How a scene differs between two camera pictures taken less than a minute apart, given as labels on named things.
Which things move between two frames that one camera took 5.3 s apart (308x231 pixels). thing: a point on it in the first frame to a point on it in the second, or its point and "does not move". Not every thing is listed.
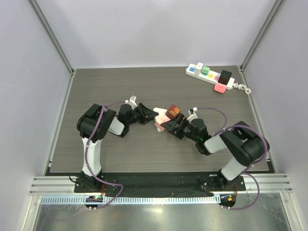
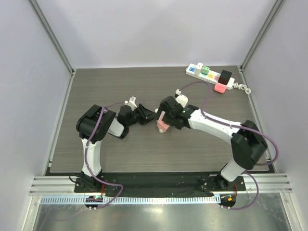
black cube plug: (224, 77) does not move
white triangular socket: (160, 118) to (160, 130)
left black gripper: (148, 113) does not move
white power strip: (212, 77) does not move
